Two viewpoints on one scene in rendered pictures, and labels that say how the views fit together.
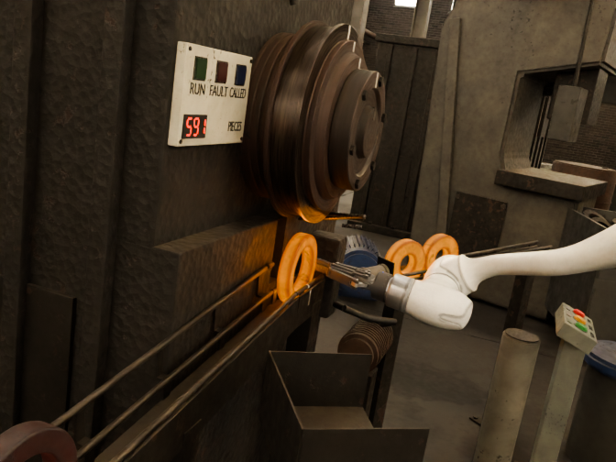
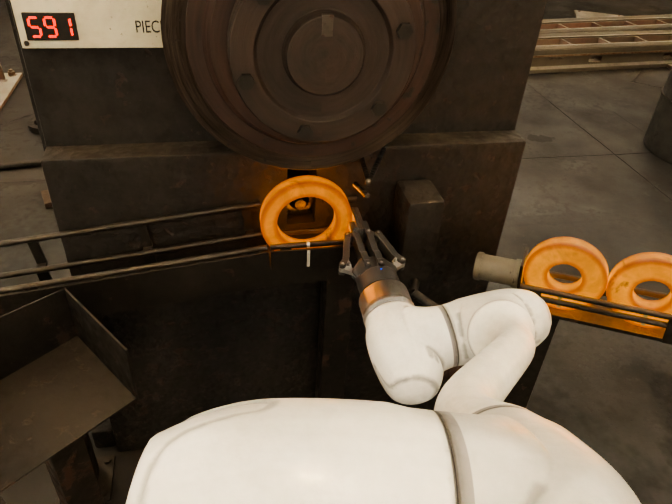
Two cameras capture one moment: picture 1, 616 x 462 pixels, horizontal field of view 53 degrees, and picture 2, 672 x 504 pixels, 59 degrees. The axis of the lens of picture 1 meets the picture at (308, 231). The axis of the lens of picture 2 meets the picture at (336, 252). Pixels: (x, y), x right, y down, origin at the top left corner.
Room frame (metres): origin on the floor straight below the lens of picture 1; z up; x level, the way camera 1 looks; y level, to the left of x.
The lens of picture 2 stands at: (1.04, -0.86, 1.39)
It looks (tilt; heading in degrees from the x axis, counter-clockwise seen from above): 36 degrees down; 57
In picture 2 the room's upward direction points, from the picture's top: 4 degrees clockwise
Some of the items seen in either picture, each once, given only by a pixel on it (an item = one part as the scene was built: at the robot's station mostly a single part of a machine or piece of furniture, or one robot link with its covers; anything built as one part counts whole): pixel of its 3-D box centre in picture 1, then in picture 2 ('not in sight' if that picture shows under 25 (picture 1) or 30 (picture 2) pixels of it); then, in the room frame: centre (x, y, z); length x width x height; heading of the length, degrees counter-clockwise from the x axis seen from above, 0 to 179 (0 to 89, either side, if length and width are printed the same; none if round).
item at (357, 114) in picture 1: (359, 131); (322, 51); (1.48, -0.09, 1.11); 0.28 x 0.06 x 0.28; 161
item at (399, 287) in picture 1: (399, 291); (386, 305); (1.53, -0.26, 0.72); 0.09 x 0.06 x 0.09; 161
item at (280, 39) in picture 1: (290, 119); not in sight; (1.54, 0.08, 1.12); 0.47 x 0.10 x 0.47; 161
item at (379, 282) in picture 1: (372, 282); (375, 276); (1.56, -0.19, 0.73); 0.09 x 0.08 x 0.07; 71
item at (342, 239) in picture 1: (321, 273); (412, 237); (1.74, -0.06, 0.68); 0.11 x 0.08 x 0.24; 71
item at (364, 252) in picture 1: (356, 264); not in sight; (3.78, -0.33, 0.17); 0.57 x 0.31 x 0.34; 1
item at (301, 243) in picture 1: (297, 268); (305, 218); (1.52, 0.01, 0.75); 0.18 x 0.03 x 0.18; 160
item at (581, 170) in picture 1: (574, 210); not in sight; (5.94, -2.50, 0.45); 0.59 x 0.59 x 0.89
